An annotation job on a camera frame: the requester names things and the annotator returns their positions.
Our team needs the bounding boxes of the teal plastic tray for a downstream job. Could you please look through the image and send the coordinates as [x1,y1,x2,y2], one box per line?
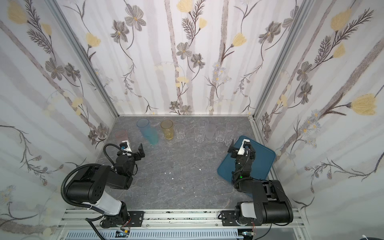
[217,136,276,183]

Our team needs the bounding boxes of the clear faceted glass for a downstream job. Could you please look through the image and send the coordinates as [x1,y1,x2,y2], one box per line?
[198,119,209,131]
[215,127,227,143]
[226,122,238,138]
[194,127,206,143]
[174,124,186,140]

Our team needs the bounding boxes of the green frosted glass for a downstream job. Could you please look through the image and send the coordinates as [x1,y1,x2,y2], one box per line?
[148,131,159,145]

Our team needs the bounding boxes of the blue frosted glass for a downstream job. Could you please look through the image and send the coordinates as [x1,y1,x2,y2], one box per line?
[137,119,153,141]

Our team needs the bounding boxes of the yellow transparent glass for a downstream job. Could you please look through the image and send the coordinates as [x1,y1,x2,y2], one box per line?
[161,120,174,140]

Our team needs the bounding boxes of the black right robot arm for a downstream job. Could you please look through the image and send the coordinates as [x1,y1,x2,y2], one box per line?
[218,139,294,227]

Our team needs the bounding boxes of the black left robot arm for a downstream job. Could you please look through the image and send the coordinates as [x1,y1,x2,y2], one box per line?
[61,141,145,229]

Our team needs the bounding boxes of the pink transparent glass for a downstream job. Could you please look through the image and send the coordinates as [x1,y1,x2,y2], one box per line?
[115,130,129,143]

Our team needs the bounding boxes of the white frosted glass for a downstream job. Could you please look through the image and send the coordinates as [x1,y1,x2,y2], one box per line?
[205,123,216,139]

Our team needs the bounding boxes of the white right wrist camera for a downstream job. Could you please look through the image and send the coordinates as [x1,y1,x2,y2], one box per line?
[237,139,252,156]

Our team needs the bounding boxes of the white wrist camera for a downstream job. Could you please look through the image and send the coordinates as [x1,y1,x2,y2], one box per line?
[237,139,252,156]
[119,140,132,153]

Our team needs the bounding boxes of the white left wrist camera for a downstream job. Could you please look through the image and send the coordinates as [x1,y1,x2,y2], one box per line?
[119,140,132,153]

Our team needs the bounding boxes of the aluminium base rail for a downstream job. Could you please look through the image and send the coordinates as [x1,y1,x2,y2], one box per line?
[53,209,310,240]

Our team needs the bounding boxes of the white slotted cable duct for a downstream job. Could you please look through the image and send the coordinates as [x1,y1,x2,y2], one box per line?
[64,229,244,240]

